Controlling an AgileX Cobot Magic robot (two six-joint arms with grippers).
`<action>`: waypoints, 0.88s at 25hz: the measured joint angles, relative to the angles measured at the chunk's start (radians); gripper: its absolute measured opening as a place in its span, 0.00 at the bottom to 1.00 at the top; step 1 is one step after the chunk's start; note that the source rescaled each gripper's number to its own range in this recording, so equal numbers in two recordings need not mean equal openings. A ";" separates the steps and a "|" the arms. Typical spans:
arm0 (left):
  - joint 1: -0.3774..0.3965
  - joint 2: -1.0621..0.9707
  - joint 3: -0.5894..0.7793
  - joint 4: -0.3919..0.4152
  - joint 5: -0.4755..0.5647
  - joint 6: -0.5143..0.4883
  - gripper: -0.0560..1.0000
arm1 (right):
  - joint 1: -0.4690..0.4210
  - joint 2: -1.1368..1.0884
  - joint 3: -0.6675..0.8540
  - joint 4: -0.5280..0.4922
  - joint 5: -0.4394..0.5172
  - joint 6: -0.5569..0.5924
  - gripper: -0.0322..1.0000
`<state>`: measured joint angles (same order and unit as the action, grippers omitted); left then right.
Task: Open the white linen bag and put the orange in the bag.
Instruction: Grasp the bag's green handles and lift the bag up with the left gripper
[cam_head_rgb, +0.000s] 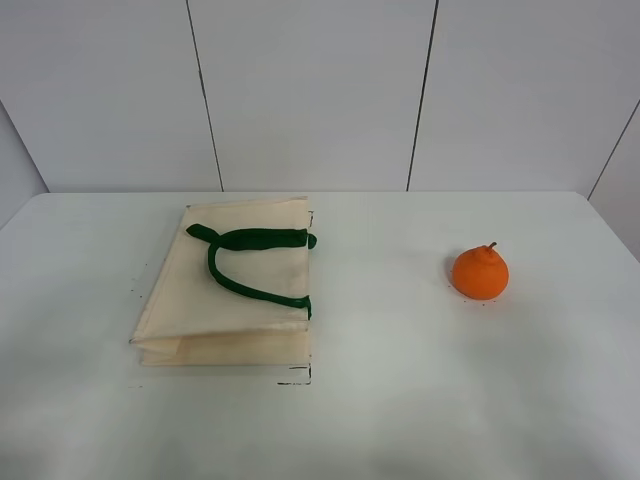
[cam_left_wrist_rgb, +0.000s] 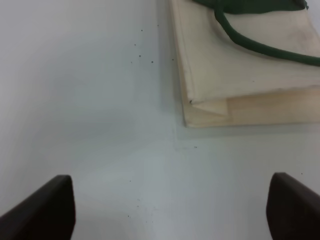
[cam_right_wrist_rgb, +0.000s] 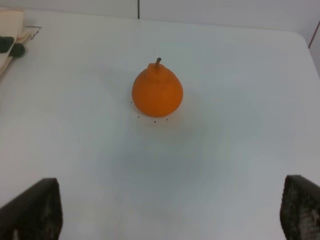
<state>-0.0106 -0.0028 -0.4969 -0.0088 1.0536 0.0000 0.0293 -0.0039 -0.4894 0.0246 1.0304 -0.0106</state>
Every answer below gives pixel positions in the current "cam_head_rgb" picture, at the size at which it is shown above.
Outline cream linen bag green handles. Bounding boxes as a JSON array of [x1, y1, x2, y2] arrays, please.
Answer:
[[130, 197, 315, 367]]

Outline orange with stem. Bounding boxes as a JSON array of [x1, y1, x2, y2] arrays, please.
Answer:
[[451, 242, 509, 300]]

